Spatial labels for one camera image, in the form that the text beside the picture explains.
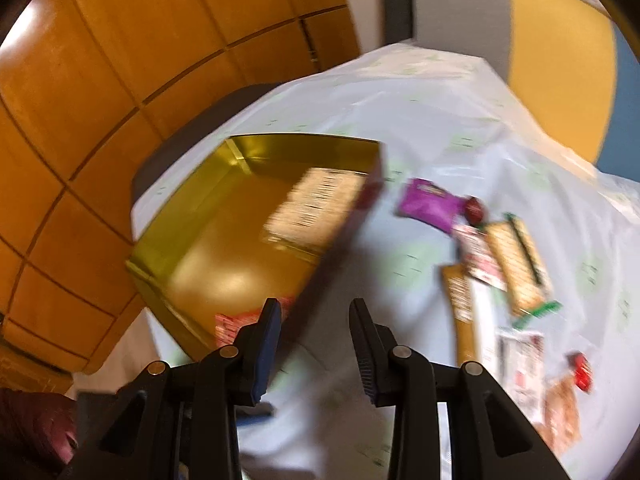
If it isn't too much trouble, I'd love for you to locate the grey yellow blue chair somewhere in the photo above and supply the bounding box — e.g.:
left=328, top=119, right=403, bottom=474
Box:
left=382, top=0, right=640, bottom=184

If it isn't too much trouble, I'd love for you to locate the orange snack packet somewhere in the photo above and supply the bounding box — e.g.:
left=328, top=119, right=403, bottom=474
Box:
left=542, top=375, right=584, bottom=457

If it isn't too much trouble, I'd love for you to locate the gold cardboard box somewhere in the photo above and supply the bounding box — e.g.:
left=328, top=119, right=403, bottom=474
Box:
left=125, top=133, right=388, bottom=361

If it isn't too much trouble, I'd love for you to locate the person's maroon clothing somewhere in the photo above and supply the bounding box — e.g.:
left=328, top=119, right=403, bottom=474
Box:
left=0, top=390, right=79, bottom=479

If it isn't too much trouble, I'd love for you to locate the wooden wardrobe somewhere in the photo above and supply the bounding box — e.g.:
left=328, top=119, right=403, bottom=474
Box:
left=0, top=0, right=363, bottom=377

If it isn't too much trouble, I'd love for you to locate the round red candy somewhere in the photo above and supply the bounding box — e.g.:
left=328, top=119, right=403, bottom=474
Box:
left=462, top=196, right=487, bottom=225

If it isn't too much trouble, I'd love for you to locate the small red candy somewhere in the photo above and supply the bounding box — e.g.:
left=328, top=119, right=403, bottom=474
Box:
left=565, top=352, right=595, bottom=392

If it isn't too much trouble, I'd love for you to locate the beige cracker packet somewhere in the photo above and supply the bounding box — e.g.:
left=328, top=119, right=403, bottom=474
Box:
left=262, top=167, right=369, bottom=261

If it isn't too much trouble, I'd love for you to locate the red and white snack packet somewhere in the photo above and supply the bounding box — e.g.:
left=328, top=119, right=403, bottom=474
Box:
left=215, top=297, right=296, bottom=348
left=452, top=225, right=507, bottom=291

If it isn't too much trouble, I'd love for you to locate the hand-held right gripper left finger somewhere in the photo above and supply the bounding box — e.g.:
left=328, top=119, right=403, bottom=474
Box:
left=62, top=298, right=282, bottom=480

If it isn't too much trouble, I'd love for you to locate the gold snack bar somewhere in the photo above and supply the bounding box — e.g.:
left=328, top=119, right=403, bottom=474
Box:
left=441, top=263, right=500, bottom=377

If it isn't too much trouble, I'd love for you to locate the pale printed tablecloth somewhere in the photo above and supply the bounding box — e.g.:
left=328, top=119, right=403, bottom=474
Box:
left=130, top=42, right=640, bottom=480

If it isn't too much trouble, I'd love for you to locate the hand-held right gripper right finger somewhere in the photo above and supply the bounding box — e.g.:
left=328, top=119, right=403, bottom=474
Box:
left=348, top=298, right=571, bottom=480

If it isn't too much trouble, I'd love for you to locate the cracker packet with green ends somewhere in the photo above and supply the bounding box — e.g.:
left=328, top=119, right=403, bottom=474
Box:
left=484, top=212, right=562, bottom=331

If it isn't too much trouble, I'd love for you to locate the purple snack packet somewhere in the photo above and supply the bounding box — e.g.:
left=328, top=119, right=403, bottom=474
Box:
left=398, top=178, right=463, bottom=234

